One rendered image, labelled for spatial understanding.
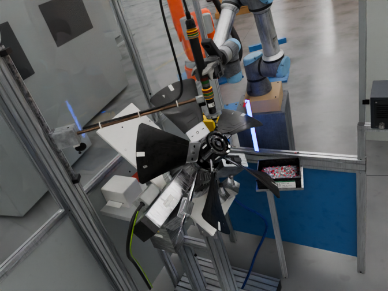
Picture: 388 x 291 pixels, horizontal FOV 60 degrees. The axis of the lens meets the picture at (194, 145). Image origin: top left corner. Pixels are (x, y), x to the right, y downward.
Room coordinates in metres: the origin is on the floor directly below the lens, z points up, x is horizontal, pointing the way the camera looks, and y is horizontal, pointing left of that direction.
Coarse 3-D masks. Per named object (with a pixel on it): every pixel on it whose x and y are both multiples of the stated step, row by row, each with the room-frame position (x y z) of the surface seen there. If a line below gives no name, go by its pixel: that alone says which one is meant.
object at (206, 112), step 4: (196, 96) 1.31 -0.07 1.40; (196, 100) 1.29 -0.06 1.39; (200, 100) 1.29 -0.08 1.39; (204, 100) 1.30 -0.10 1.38; (200, 104) 1.28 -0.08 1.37; (204, 104) 1.28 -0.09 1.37; (204, 108) 1.29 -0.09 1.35; (204, 112) 1.29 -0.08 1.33; (208, 112) 1.31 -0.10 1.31; (220, 112) 1.28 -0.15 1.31; (208, 116) 1.28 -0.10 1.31; (212, 116) 1.27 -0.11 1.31; (216, 116) 1.26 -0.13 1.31
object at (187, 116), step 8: (184, 80) 1.47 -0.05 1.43; (192, 80) 1.47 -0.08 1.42; (168, 88) 1.44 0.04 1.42; (176, 88) 1.44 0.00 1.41; (184, 88) 1.43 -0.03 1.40; (192, 88) 1.43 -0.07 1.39; (152, 96) 1.43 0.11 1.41; (160, 96) 1.42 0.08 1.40; (168, 96) 1.42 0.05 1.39; (176, 96) 1.41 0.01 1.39; (184, 96) 1.40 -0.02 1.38; (192, 96) 1.39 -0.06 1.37; (152, 104) 1.41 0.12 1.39; (160, 104) 1.40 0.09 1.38; (192, 104) 1.36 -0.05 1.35; (168, 112) 1.37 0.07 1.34; (176, 112) 1.36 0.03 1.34; (184, 112) 1.35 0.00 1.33; (192, 112) 1.34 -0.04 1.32; (200, 112) 1.33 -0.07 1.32; (176, 120) 1.34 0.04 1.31; (184, 120) 1.33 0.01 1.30; (192, 120) 1.31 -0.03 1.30; (200, 120) 1.30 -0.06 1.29; (184, 128) 1.31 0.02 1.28
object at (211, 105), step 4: (188, 12) 1.29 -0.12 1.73; (188, 16) 1.29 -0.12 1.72; (188, 20) 1.29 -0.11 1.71; (192, 20) 1.29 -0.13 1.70; (188, 24) 1.28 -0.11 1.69; (192, 24) 1.28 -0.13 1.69; (188, 28) 1.29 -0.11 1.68; (208, 100) 1.28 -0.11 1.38; (212, 100) 1.28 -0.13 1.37; (208, 104) 1.28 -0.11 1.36; (212, 104) 1.28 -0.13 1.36; (208, 108) 1.29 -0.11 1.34; (212, 108) 1.28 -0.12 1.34; (212, 112) 1.28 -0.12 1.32; (216, 112) 1.29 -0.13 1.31; (212, 120) 1.29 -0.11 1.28
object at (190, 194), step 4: (196, 172) 1.18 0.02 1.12; (196, 176) 1.16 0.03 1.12; (196, 180) 1.15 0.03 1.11; (192, 184) 1.13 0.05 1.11; (192, 188) 1.11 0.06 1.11; (192, 192) 1.09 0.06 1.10; (188, 196) 1.07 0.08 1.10; (192, 196) 1.07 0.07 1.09; (184, 216) 0.99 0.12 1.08; (184, 220) 0.98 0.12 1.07; (180, 224) 0.96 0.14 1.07; (180, 228) 0.95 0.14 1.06; (180, 232) 0.94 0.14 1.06
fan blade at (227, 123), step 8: (224, 112) 1.52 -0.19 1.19; (240, 112) 1.51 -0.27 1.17; (224, 120) 1.44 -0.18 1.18; (232, 120) 1.43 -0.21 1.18; (240, 120) 1.42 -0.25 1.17; (248, 120) 1.42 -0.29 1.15; (256, 120) 1.43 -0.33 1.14; (216, 128) 1.39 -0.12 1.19; (224, 128) 1.36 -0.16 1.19; (232, 128) 1.35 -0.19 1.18; (240, 128) 1.34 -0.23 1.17; (248, 128) 1.35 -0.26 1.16
